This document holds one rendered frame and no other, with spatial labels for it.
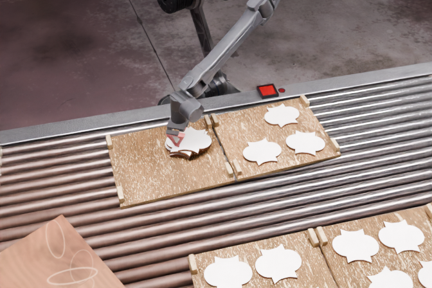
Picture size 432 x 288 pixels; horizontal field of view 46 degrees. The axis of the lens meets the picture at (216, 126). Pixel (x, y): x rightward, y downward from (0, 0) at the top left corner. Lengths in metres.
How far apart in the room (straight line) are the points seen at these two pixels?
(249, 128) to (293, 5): 2.82
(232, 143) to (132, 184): 0.41
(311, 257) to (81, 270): 0.69
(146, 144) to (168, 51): 2.18
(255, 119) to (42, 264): 0.98
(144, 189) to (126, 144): 0.24
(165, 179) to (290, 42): 2.58
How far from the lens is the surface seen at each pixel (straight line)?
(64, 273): 1.54
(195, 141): 1.88
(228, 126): 2.02
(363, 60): 4.13
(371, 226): 1.77
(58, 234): 1.62
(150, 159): 1.91
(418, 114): 2.26
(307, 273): 1.63
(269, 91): 2.21
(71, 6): 4.84
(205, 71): 1.76
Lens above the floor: 2.31
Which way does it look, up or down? 43 degrees down
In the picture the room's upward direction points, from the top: straight up
